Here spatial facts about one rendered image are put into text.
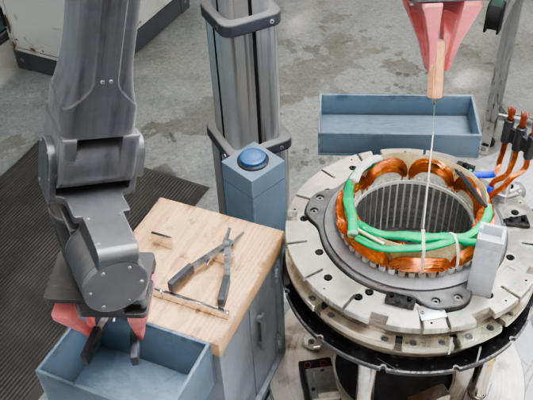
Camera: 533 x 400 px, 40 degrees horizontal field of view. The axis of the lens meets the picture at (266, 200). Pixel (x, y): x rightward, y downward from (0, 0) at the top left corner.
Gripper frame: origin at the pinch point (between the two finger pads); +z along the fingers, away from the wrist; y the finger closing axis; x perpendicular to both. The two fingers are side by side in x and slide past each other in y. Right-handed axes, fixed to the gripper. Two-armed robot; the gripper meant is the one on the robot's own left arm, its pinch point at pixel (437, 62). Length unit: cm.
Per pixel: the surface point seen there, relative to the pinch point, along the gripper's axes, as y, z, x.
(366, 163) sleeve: -3.8, 14.8, 11.9
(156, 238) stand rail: -30.8, 24.4, 15.2
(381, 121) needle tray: 6.6, 17.7, 40.3
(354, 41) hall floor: 60, 42, 257
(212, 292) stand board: -24.4, 28.4, 6.7
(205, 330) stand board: -25.8, 30.5, 1.4
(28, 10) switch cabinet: -80, 22, 249
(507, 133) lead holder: 11.9, 10.4, 6.5
